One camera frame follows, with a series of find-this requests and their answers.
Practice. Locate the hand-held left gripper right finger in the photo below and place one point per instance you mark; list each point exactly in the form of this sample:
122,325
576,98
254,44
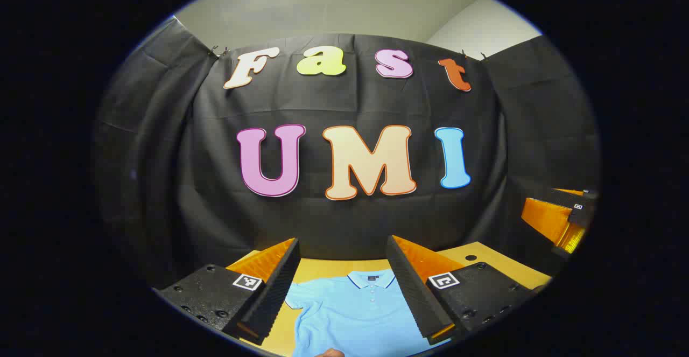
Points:
406,281

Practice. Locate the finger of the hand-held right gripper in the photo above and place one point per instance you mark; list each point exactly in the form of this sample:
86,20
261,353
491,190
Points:
565,202

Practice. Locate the light blue T-shirt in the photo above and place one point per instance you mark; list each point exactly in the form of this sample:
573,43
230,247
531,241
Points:
350,319

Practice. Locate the black backdrop cloth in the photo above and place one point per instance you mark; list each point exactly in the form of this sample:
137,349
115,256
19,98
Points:
344,222

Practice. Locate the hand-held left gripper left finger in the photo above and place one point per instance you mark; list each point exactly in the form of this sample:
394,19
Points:
280,281

